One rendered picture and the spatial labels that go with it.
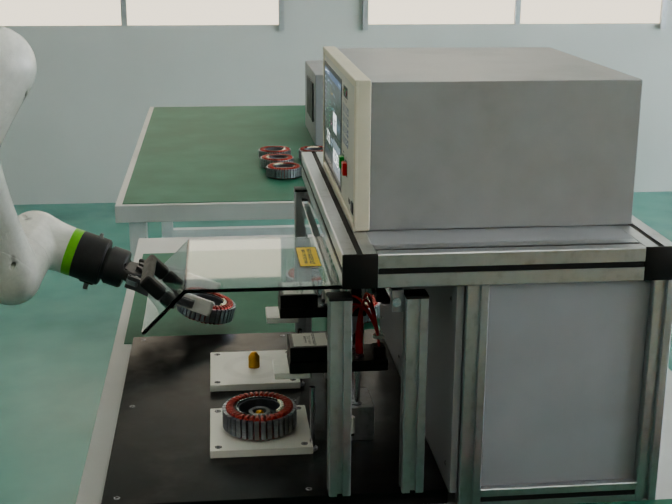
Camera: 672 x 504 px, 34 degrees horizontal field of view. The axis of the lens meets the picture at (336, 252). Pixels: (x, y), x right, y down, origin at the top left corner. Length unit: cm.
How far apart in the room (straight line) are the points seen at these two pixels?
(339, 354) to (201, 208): 179
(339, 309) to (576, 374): 33
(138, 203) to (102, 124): 317
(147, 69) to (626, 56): 275
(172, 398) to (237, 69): 458
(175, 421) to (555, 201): 68
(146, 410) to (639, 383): 76
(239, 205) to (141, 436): 157
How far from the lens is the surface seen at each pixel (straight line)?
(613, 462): 160
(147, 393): 187
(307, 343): 164
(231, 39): 629
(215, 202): 322
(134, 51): 631
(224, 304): 216
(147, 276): 149
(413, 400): 149
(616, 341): 153
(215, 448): 164
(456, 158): 150
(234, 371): 191
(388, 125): 147
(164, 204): 321
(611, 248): 147
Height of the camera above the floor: 151
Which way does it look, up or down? 16 degrees down
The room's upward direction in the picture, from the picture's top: straight up
